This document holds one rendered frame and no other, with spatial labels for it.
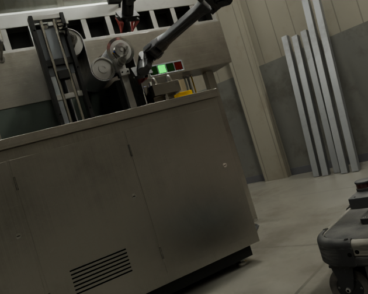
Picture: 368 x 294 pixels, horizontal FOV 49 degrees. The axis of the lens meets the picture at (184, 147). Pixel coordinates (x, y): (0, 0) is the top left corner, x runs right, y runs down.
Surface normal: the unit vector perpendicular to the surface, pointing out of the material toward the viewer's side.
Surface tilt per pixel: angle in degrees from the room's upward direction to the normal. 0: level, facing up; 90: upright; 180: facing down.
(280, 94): 90
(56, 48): 90
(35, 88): 90
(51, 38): 90
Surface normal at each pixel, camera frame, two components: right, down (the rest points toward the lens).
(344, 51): -0.64, 0.19
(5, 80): 0.41, -0.13
